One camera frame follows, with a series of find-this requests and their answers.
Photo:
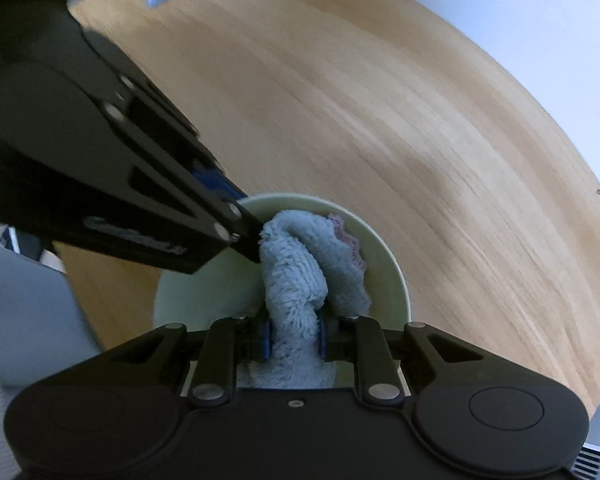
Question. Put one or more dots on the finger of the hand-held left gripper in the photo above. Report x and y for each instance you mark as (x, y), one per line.
(150, 230)
(215, 183)

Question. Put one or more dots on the light blue fluffy cloth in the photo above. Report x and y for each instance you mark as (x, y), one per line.
(292, 280)

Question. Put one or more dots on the pale green bowl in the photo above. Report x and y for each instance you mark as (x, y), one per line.
(385, 280)

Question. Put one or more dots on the grey smooth object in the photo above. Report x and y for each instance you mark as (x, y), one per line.
(25, 320)

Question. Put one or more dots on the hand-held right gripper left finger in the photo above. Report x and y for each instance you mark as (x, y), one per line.
(265, 341)

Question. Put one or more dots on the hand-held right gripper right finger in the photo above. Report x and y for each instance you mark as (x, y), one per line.
(323, 342)

